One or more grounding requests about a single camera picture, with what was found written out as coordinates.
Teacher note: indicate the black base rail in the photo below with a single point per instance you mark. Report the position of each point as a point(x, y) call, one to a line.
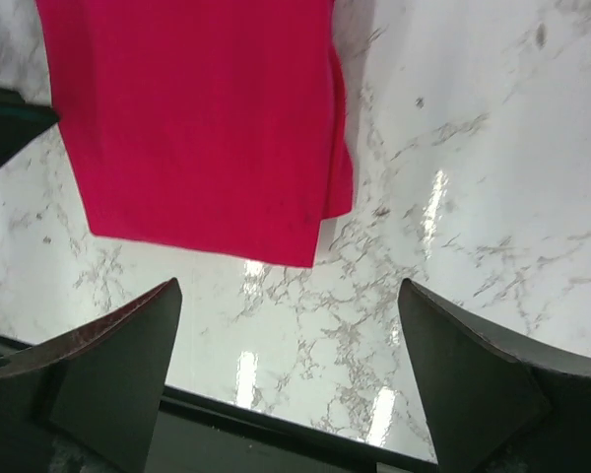
point(195, 434)

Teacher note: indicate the red t-shirt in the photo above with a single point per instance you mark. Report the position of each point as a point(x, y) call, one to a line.
point(208, 125)

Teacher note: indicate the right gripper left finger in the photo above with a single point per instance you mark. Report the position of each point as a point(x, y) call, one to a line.
point(98, 386)

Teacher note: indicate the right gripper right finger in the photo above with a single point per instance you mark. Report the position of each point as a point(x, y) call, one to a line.
point(495, 400)

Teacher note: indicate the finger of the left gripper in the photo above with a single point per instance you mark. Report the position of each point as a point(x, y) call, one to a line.
point(21, 122)

